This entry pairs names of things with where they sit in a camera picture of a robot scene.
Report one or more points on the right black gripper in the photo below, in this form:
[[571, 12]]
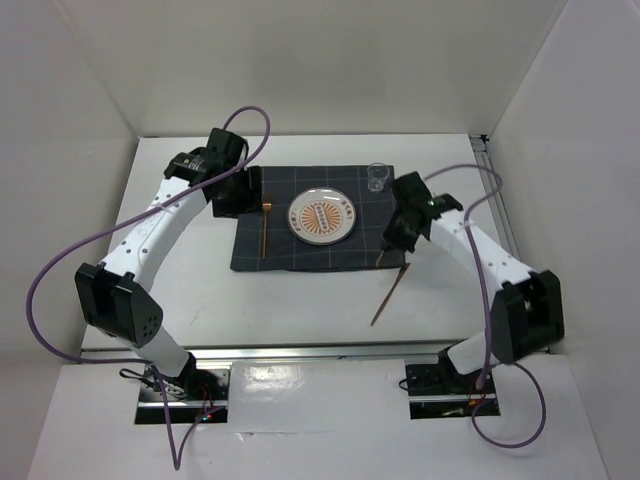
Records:
[[392, 240]]

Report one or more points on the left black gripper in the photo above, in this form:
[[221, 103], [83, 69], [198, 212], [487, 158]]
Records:
[[251, 200]]

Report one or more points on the brown wooden spoon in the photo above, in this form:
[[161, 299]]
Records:
[[382, 258]]

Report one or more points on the copper fork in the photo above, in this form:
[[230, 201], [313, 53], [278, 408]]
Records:
[[266, 209]]

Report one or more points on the small clear glass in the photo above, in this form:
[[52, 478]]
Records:
[[377, 176]]

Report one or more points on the dark grey checked cloth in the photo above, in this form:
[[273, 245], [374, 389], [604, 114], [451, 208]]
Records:
[[358, 251]]

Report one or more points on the patterned ceramic plate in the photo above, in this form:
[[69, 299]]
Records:
[[321, 216]]

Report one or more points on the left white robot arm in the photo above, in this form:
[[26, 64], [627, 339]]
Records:
[[115, 294]]

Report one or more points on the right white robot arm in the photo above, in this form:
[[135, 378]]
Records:
[[453, 230]]

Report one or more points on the copper knife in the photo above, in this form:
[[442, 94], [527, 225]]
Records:
[[402, 271]]

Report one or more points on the aluminium frame rail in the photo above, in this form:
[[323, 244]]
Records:
[[500, 190]]

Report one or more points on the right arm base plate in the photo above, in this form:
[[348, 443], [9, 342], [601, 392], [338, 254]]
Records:
[[436, 393]]

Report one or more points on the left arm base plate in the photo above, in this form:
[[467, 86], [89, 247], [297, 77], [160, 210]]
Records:
[[184, 407]]

